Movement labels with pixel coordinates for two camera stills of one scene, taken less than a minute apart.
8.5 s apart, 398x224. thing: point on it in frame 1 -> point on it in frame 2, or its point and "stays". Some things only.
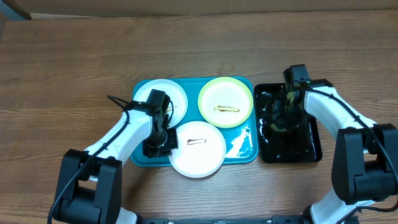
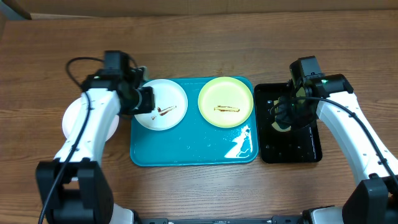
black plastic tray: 300,145 stays
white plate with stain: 201,149 -> 71,114
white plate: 175,93 stays
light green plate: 225,102 stays
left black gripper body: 161,143 -> 140,101
